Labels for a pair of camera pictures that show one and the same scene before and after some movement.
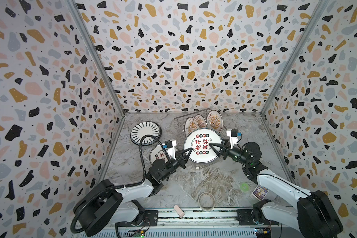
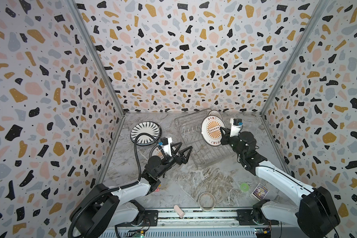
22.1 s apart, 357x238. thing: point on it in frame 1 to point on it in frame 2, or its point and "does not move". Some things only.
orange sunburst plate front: x=191 y=124 to x=156 y=151
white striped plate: x=145 y=128 does not move
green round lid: x=244 y=187 does not move
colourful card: x=260 y=192 does not move
